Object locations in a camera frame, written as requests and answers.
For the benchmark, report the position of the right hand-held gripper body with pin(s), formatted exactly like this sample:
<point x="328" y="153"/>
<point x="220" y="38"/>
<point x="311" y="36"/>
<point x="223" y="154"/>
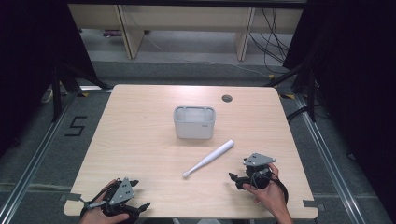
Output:
<point x="259" y="170"/>

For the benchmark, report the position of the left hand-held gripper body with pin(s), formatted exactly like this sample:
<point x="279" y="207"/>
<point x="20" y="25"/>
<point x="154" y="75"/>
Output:
<point x="122" y="193"/>

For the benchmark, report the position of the person's right hand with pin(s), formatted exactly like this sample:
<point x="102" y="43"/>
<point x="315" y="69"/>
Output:
<point x="271" y="196"/>

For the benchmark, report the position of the person's left hand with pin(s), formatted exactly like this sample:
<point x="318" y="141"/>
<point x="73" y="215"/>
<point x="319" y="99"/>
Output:
<point x="100" y="217"/>

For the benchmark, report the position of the white electric toothbrush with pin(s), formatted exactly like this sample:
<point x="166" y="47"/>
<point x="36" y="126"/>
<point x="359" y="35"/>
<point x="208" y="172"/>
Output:
<point x="209" y="158"/>

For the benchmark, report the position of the grey tape piece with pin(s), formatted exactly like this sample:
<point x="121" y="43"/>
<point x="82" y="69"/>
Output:
<point x="71" y="197"/>
<point x="312" y="203"/>

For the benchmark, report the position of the white plastic storage box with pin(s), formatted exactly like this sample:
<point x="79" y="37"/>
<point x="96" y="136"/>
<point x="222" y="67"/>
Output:
<point x="194" y="122"/>

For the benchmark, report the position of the yellow black tape piece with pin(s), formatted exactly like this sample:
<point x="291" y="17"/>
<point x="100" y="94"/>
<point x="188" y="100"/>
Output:
<point x="82" y="94"/>
<point x="288" y="96"/>

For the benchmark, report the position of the black metal stand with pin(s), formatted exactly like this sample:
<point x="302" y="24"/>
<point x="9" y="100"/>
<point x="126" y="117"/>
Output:
<point x="310" y="93"/>
<point x="56" y="93"/>

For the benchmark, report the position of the black curtain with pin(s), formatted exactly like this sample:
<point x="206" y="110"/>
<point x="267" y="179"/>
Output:
<point x="28" y="62"/>
<point x="358" y="77"/>

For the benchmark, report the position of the beige wooden desk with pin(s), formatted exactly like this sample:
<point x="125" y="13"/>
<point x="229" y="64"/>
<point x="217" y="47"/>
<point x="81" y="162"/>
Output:
<point x="186" y="21"/>

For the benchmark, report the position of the metal floor rail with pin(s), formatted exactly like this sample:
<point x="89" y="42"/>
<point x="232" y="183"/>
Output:
<point x="34" y="161"/>
<point x="330" y="161"/>

